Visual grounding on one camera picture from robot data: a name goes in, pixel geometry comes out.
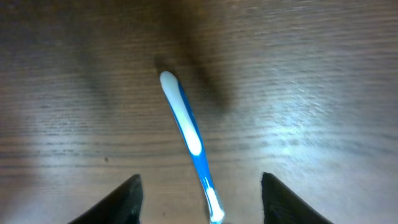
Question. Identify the blue white toothbrush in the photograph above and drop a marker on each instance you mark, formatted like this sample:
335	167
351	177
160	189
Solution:
190	132

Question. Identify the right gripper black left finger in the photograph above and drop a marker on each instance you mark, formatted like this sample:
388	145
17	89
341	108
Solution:
122	206

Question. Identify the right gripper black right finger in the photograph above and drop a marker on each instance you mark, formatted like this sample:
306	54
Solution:
282	206

